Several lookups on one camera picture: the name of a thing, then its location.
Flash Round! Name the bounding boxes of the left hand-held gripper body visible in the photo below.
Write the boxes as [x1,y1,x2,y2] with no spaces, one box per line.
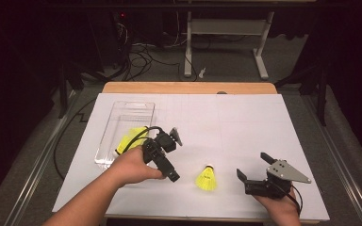
[141,126,183,173]

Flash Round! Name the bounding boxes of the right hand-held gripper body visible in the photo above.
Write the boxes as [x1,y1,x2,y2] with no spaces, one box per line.
[244,159,312,200]

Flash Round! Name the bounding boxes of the clear plastic container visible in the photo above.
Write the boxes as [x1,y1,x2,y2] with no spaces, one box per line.
[93,101,156,172]

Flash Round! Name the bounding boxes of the person's left hand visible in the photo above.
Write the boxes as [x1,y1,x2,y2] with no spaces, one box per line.
[107,145,166,189]

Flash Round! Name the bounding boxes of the person's right hand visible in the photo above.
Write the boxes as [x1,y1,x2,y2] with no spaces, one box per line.
[253,187,301,218]

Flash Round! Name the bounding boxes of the white board sheet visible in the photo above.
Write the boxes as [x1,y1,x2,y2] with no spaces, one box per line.
[52,92,330,222]

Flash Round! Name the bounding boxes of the black metal stand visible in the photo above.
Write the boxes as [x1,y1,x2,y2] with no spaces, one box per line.
[58,62,86,120]
[274,62,331,126]

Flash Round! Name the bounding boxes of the black computer tower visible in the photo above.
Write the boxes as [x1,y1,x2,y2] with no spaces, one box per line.
[88,8,130,70]

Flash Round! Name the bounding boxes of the right hand-held gripper black cable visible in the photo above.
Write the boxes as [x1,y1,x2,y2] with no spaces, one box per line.
[279,183,304,218]

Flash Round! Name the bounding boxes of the hand-held gripper black cable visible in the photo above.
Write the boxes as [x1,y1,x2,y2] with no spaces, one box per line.
[279,183,304,218]
[54,97,165,182]

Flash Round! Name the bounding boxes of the metal floor rail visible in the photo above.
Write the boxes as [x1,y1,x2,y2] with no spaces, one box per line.
[301,93,362,226]
[4,90,83,226]

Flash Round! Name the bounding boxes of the tangle of floor cables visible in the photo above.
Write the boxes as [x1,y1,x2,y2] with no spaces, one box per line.
[116,22,200,83]

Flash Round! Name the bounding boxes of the left hand-held gripper black cable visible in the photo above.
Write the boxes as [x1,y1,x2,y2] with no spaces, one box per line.
[54,97,165,182]

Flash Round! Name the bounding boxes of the white metal desk frame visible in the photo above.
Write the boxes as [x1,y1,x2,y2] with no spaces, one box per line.
[183,10,276,81]

